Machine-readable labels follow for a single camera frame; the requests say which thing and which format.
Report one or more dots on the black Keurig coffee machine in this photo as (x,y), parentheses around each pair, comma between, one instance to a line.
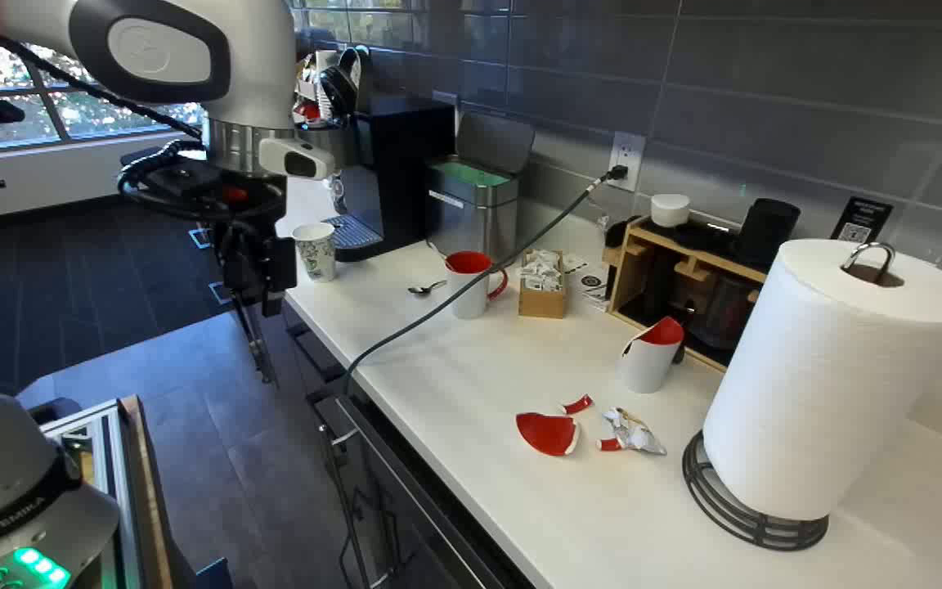
(408,166)

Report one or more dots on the black paper towel holder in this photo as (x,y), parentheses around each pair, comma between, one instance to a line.
(735,512)

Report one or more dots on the white mug shard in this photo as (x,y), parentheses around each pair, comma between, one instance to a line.
(637,433)

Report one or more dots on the stainless steel bin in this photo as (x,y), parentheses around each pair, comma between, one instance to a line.
(476,216)

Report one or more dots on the broken white red mug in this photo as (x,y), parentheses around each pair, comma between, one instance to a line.
(647,360)

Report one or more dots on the black sign card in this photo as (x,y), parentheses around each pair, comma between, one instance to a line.
(860,216)

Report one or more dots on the white wall outlet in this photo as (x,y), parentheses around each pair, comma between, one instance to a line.
(627,155)

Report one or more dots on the dark wooden counter cabinet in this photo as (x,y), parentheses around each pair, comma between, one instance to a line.
(408,512)

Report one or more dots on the white mug with red inside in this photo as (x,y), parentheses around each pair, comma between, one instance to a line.
(470,297)

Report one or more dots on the aluminium robot base stand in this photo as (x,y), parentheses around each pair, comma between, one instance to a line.
(99,459)

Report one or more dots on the white paper towel roll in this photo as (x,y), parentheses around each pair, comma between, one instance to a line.
(820,381)

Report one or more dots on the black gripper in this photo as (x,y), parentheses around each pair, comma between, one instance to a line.
(259,255)

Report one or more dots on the small white cup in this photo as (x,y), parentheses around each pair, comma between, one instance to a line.
(668,209)

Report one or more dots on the black canister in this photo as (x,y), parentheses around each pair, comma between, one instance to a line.
(766,229)

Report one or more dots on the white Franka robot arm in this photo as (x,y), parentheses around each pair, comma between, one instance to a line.
(254,53)

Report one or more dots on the wooden countertop organizer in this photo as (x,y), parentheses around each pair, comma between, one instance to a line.
(647,255)

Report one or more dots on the patterned white paper cup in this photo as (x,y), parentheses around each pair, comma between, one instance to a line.
(315,252)

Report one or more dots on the small red mug shard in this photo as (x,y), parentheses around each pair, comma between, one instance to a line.
(578,404)
(609,443)

